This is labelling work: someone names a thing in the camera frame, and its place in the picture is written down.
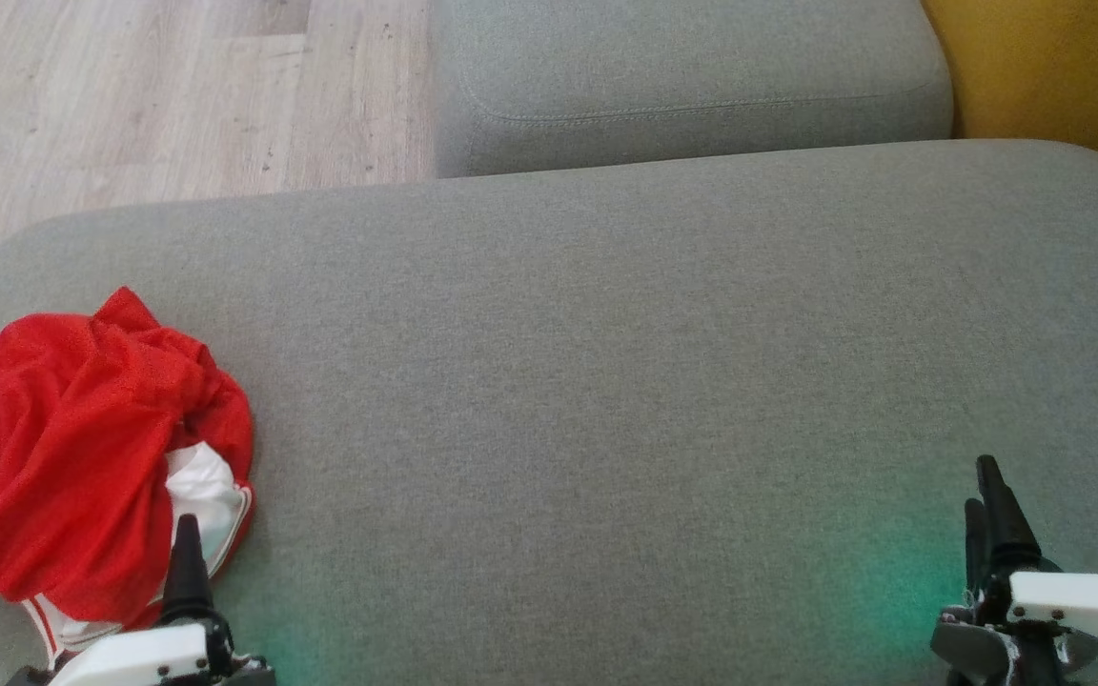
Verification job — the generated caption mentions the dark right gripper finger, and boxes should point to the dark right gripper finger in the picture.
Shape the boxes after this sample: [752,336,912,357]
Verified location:
[963,497,990,596]
[975,455,1044,573]

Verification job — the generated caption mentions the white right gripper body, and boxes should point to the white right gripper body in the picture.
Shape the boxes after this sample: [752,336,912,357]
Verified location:
[930,562,1098,686]

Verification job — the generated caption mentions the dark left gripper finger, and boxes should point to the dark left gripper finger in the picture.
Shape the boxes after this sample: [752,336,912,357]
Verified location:
[161,514,216,625]

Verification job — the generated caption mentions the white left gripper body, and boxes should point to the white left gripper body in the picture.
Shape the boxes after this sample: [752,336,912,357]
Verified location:
[46,610,275,686]

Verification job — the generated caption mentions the red white basketball jersey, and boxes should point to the red white basketball jersey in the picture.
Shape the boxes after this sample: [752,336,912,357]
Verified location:
[0,286,256,668]

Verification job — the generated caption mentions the red shorts with white side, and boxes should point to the red shorts with white side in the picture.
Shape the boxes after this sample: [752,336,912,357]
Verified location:
[0,310,226,630]

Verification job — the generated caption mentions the large grey sofa seat cushion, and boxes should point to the large grey sofa seat cushion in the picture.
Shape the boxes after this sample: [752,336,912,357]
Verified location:
[0,139,1098,686]

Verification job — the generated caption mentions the small grey sofa cushion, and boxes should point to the small grey sofa cushion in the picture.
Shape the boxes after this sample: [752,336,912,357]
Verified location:
[428,0,955,179]

